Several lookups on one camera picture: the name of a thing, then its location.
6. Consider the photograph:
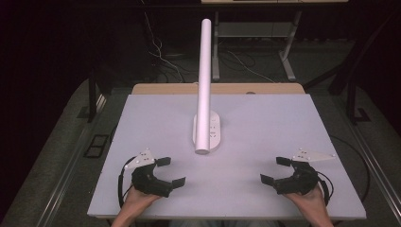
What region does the person's left hand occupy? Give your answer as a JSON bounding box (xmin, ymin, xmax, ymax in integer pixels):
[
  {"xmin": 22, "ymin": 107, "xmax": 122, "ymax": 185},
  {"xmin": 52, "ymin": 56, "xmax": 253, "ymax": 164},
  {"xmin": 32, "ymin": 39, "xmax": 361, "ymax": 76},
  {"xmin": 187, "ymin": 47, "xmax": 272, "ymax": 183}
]
[{"xmin": 120, "ymin": 185, "xmax": 162, "ymax": 219}]

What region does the person's right hand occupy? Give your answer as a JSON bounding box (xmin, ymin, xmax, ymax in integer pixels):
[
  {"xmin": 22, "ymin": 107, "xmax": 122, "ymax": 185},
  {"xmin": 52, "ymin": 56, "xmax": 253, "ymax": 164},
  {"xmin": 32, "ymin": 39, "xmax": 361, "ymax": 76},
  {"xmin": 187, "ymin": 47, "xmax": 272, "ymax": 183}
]
[{"xmin": 283, "ymin": 186, "xmax": 329, "ymax": 219}]

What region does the white floor cable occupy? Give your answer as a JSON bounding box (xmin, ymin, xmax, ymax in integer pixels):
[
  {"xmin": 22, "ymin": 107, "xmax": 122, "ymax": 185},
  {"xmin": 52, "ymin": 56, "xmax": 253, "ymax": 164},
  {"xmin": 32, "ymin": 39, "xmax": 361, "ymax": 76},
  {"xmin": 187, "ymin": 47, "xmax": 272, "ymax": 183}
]
[
  {"xmin": 143, "ymin": 11, "xmax": 186, "ymax": 83},
  {"xmin": 226, "ymin": 49, "xmax": 276, "ymax": 84}
]

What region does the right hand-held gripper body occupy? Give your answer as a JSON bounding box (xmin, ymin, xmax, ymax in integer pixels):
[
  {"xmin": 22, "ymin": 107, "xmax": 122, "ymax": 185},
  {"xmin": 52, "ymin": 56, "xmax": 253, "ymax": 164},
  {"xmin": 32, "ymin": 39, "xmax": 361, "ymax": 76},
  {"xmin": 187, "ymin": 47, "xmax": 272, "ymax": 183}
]
[{"xmin": 273, "ymin": 148, "xmax": 337, "ymax": 196}]

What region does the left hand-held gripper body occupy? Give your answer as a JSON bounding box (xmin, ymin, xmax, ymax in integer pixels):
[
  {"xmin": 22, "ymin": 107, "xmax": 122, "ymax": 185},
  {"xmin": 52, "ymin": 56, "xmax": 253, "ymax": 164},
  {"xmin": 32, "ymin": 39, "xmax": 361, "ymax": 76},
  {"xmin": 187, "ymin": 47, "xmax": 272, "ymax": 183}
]
[{"xmin": 124, "ymin": 148, "xmax": 174, "ymax": 199}]

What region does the black rectangular floor frame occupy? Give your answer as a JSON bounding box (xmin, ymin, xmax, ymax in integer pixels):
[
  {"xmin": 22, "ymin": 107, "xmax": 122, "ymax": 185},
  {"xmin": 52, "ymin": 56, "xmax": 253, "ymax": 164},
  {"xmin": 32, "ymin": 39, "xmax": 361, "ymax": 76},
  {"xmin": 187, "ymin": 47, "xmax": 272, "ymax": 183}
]
[{"xmin": 82, "ymin": 133, "xmax": 110, "ymax": 159}]

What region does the metal floor rail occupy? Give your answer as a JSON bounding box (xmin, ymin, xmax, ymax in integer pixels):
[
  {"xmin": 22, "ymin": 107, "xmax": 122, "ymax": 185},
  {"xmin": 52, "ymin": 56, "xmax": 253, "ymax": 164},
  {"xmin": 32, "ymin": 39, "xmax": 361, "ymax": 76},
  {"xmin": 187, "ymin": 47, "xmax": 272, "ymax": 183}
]
[
  {"xmin": 344, "ymin": 121, "xmax": 401, "ymax": 221},
  {"xmin": 35, "ymin": 94, "xmax": 109, "ymax": 227}
]

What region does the desk with grey metal frame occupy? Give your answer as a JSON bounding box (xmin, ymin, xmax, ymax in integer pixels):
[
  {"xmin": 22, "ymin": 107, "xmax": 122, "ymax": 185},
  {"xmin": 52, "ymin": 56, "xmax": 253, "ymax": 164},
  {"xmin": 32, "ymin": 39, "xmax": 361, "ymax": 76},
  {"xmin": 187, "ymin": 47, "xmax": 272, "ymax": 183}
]
[{"xmin": 200, "ymin": 0, "xmax": 349, "ymax": 82}]

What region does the white table board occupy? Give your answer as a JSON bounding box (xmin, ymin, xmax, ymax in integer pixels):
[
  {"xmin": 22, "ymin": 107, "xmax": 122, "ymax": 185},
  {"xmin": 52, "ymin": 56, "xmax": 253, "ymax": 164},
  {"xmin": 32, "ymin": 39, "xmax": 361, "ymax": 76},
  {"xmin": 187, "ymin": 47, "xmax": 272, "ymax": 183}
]
[{"xmin": 87, "ymin": 93, "xmax": 368, "ymax": 221}]

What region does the black metal stand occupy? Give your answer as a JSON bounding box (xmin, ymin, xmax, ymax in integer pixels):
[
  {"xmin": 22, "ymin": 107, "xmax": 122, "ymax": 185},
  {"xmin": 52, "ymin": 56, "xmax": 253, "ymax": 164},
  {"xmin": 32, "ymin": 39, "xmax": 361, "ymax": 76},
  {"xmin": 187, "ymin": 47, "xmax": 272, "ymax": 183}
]
[{"xmin": 302, "ymin": 12, "xmax": 401, "ymax": 126}]

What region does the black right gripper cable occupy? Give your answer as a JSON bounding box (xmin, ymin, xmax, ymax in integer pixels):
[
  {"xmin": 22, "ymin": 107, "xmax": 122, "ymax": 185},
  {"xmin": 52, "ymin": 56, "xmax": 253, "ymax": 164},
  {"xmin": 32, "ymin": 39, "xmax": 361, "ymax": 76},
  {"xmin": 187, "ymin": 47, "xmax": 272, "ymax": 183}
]
[{"xmin": 316, "ymin": 170, "xmax": 335, "ymax": 207}]

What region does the long white tube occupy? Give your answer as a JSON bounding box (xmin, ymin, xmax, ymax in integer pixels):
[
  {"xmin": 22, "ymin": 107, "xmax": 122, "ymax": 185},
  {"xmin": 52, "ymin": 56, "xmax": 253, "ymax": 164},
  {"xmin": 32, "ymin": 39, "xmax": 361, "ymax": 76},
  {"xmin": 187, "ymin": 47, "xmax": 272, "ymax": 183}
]
[{"xmin": 194, "ymin": 18, "xmax": 213, "ymax": 156}]

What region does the wooden table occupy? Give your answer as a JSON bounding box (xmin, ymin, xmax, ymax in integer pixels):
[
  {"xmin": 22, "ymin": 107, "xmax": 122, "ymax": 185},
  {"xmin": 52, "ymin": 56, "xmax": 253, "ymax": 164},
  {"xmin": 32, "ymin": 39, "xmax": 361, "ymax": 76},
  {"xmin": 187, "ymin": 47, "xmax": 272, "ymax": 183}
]
[{"xmin": 131, "ymin": 82, "xmax": 306, "ymax": 96}]

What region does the thin black floor cable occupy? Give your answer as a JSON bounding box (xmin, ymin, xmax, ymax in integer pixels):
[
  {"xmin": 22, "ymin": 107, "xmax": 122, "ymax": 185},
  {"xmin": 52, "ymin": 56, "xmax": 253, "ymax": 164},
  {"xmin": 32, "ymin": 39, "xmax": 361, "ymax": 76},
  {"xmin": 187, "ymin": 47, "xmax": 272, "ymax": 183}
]
[{"xmin": 329, "ymin": 134, "xmax": 372, "ymax": 203}]

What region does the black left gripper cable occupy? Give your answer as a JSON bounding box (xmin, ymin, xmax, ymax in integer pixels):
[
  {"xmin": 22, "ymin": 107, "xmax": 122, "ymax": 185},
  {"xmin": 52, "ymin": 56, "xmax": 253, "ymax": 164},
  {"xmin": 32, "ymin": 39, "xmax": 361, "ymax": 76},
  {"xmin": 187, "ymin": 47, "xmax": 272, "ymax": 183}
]
[{"xmin": 117, "ymin": 156, "xmax": 137, "ymax": 209}]

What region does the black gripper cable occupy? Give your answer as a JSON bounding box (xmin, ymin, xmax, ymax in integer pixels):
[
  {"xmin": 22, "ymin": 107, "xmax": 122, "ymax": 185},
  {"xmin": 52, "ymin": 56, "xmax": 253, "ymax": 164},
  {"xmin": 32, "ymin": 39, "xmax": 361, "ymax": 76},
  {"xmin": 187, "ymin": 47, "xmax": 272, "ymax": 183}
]
[
  {"xmin": 117, "ymin": 156, "xmax": 137, "ymax": 209},
  {"xmin": 316, "ymin": 170, "xmax": 335, "ymax": 207}
]

